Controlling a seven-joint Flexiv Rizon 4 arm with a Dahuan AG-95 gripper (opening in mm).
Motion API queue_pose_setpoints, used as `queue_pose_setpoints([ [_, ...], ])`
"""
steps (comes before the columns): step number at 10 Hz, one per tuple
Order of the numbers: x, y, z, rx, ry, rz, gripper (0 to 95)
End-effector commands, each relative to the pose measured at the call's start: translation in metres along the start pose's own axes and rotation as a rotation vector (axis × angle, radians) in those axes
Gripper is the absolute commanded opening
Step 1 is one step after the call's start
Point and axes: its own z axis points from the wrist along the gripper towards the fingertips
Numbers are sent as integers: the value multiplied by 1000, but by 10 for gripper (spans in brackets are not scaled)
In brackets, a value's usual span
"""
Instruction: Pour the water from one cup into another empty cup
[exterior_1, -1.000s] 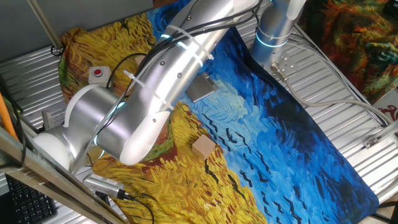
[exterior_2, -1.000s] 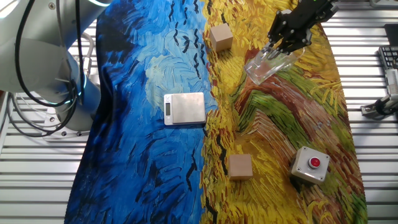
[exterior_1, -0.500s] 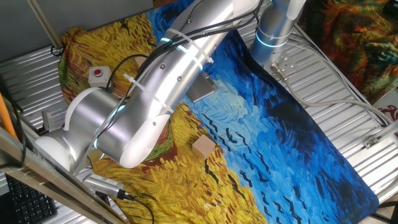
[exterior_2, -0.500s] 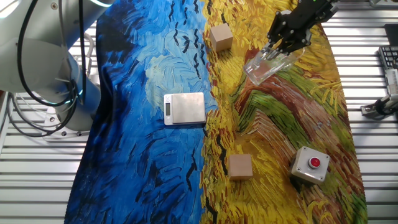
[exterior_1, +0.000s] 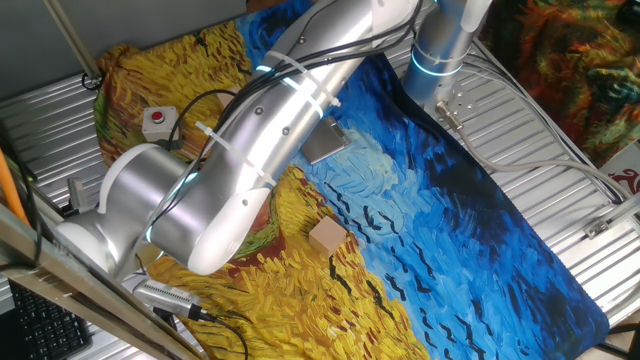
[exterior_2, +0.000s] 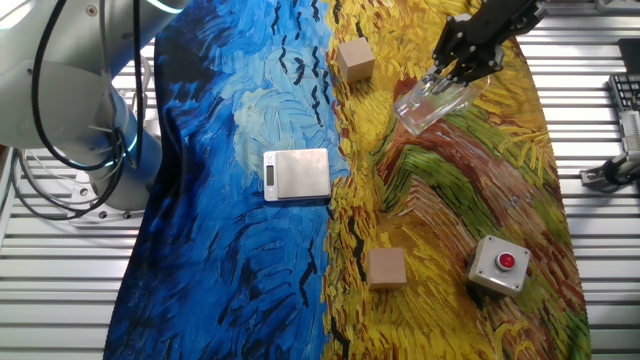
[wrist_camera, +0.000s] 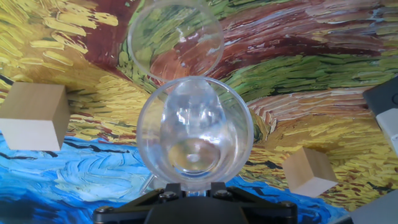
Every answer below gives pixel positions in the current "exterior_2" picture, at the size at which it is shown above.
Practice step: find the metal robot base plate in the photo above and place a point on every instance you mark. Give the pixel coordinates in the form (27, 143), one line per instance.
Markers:
(120, 216)

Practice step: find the clear plastic cup with water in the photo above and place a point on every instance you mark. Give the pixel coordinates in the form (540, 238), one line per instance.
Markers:
(425, 110)

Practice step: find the ribbed silver depth camera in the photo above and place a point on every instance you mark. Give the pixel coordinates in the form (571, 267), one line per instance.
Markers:
(631, 131)

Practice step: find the grey box with red button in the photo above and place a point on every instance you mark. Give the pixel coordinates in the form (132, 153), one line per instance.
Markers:
(497, 265)

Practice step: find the Van Gogh painting print cloth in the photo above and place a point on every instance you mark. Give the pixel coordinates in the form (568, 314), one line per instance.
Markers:
(225, 275)

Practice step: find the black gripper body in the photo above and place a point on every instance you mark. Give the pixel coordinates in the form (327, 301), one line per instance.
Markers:
(505, 20)

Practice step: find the silver digital kitchen scale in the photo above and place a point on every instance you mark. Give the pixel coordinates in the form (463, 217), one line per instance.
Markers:
(300, 175)

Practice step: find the light wooden cube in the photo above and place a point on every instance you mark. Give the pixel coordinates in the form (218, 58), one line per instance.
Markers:
(386, 268)
(356, 60)

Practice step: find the empty clear plastic cup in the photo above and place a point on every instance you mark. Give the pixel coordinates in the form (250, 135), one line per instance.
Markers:
(484, 90)

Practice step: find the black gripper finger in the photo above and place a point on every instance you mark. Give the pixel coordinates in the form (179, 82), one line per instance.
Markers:
(452, 42)
(480, 62)

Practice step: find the black flat device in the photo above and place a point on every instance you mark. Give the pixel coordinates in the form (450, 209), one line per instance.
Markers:
(630, 56)

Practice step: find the black computer keyboard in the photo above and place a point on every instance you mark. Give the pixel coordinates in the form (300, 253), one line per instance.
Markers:
(626, 92)

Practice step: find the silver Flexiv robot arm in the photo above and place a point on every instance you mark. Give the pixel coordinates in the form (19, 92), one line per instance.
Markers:
(50, 90)

